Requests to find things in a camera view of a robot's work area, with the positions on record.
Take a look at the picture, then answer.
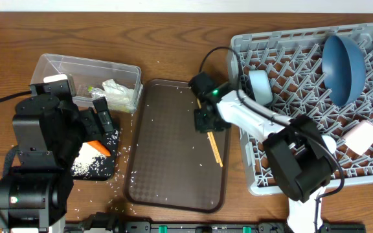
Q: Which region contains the grey plastic dishwasher rack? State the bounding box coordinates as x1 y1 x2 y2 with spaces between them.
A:
227 23 373 186

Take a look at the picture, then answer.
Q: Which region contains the clear plastic bin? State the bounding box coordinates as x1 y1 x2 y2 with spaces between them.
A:
31 54 142 113

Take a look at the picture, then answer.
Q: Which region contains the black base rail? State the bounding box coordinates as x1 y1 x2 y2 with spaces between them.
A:
65 213 367 233

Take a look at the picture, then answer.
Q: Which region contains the green yellow snack wrapper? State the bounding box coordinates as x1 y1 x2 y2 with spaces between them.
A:
88 86 107 100

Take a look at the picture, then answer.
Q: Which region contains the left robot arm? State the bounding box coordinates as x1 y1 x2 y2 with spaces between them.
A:
0 94 115 232

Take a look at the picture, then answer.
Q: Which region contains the spilled white rice pile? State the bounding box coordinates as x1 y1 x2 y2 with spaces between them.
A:
71 129 120 177

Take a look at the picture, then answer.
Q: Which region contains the black plastic tray bin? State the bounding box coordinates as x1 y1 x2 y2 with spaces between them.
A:
71 121 121 181

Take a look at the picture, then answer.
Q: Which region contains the large blue plate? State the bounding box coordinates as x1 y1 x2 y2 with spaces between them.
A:
322 36 366 107

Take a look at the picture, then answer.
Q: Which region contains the orange carrot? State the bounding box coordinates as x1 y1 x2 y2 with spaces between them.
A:
87 140 111 157

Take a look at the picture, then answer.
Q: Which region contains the white napkin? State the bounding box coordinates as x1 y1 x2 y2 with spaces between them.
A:
102 79 135 111

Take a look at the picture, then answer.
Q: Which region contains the light blue rice bowl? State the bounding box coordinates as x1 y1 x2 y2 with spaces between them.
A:
249 70 273 105

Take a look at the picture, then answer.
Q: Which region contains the pink cup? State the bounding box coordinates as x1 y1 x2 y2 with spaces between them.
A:
342 120 373 155

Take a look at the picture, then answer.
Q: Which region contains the dark brown serving tray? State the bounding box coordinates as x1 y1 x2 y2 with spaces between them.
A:
124 79 230 213

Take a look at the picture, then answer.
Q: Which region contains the light blue cup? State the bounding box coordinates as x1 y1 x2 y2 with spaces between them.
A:
322 135 337 154

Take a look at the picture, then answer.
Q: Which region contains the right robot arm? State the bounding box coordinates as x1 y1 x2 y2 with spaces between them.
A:
188 82 337 232

